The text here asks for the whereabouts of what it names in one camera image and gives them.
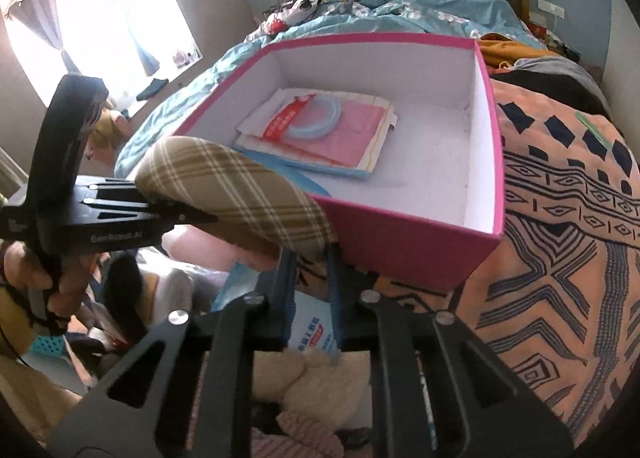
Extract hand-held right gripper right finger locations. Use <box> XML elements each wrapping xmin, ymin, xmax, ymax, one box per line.
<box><xmin>325</xmin><ymin>243</ymin><xmax>576</xmax><ymax>458</ymax></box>

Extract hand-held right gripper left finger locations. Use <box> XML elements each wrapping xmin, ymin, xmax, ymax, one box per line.
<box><xmin>47</xmin><ymin>238</ymin><xmax>301</xmax><ymax>458</ymax></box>

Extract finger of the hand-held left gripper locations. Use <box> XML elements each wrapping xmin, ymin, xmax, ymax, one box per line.
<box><xmin>74</xmin><ymin>177</ymin><xmax>153</xmax><ymax>206</ymax></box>
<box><xmin>94</xmin><ymin>207</ymin><xmax>219</xmax><ymax>230</ymax></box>

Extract plaid fabric ring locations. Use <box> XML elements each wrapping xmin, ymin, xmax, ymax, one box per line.
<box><xmin>135</xmin><ymin>136</ymin><xmax>341</xmax><ymax>259</ymax></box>

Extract blue soft bag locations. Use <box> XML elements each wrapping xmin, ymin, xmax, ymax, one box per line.
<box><xmin>244</xmin><ymin>150</ymin><xmax>333</xmax><ymax>197</ymax></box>

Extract pink cardboard box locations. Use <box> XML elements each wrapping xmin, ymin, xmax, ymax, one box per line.
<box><xmin>172</xmin><ymin>32</ymin><xmax>506</xmax><ymax>291</ymax></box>

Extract yellow striped pouch blue zip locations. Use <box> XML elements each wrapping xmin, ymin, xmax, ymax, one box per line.
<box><xmin>234</xmin><ymin>90</ymin><xmax>399</xmax><ymax>182</ymax></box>

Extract pink packet with red label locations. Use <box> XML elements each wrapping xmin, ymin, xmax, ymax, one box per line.
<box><xmin>235</xmin><ymin>87</ymin><xmax>396</xmax><ymax>174</ymax></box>

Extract person's left hand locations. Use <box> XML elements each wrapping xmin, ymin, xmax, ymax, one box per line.
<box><xmin>0</xmin><ymin>239</ymin><xmax>95</xmax><ymax>326</ymax></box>

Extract white blue printed packet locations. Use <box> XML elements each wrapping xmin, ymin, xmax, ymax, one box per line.
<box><xmin>210</xmin><ymin>260</ymin><xmax>352</xmax><ymax>365</ymax></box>

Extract pale pink cloth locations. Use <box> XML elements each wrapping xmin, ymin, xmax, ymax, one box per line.
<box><xmin>162</xmin><ymin>225</ymin><xmax>281</xmax><ymax>284</ymax></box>

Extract white grey garment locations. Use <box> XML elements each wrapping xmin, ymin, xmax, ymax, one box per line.
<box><xmin>105</xmin><ymin>253</ymin><xmax>197</xmax><ymax>340</ymax></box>

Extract cream fluffy plush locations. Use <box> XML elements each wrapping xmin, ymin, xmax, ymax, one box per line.
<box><xmin>250</xmin><ymin>350</ymin><xmax>372</xmax><ymax>439</ymax></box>

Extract dark teal cloth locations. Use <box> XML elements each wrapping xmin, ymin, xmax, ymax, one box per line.
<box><xmin>136</xmin><ymin>78</ymin><xmax>170</xmax><ymax>101</ymax></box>

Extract blue curtain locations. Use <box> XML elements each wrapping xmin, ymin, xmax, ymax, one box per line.
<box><xmin>82</xmin><ymin>0</ymin><xmax>162</xmax><ymax>77</ymax></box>
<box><xmin>7</xmin><ymin>0</ymin><xmax>81</xmax><ymax>75</ymax></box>

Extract pink knitted cloth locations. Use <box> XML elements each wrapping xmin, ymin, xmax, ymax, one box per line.
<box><xmin>250</xmin><ymin>410</ymin><xmax>347</xmax><ymax>458</ymax></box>

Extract teal plastic basket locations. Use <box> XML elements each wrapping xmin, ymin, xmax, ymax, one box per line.
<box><xmin>34</xmin><ymin>333</ymin><xmax>69</xmax><ymax>360</ymax></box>

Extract orange navy patterned blanket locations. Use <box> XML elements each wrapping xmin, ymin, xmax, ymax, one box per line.
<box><xmin>295</xmin><ymin>78</ymin><xmax>640</xmax><ymax>451</ymax></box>

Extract colourful printed quilt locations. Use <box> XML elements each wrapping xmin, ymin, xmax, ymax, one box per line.
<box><xmin>260</xmin><ymin>0</ymin><xmax>361</xmax><ymax>35</ymax></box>

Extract mustard garment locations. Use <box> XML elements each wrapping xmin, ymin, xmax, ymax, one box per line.
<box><xmin>477</xmin><ymin>38</ymin><xmax>557</xmax><ymax>70</ymax></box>

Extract blue floral duvet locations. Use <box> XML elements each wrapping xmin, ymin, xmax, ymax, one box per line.
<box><xmin>114</xmin><ymin>0</ymin><xmax>546</xmax><ymax>179</ymax></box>

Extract green paper strip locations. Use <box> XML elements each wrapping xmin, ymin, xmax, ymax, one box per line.
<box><xmin>574</xmin><ymin>110</ymin><xmax>615</xmax><ymax>151</ymax></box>

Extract black garment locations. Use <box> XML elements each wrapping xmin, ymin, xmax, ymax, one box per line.
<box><xmin>492</xmin><ymin>65</ymin><xmax>613</xmax><ymax>120</ymax></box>

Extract bedside table clutter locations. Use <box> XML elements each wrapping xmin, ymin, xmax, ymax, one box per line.
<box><xmin>530</xmin><ymin>22</ymin><xmax>582</xmax><ymax>64</ymax></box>

